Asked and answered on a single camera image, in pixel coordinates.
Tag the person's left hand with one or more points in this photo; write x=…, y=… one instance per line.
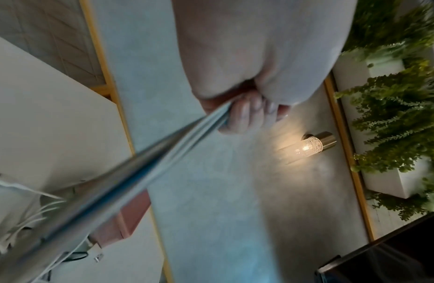
x=258, y=44

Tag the pink and green drawer box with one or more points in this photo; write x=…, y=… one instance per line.
x=133, y=218

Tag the green plants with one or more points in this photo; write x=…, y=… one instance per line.
x=395, y=124

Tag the white planter box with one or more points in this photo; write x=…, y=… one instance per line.
x=384, y=182

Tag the yellow mesh fence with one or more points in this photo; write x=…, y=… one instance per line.
x=56, y=36

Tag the white table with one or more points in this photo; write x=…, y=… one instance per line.
x=45, y=110

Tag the glass wall lamp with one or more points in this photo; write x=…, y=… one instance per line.
x=307, y=146

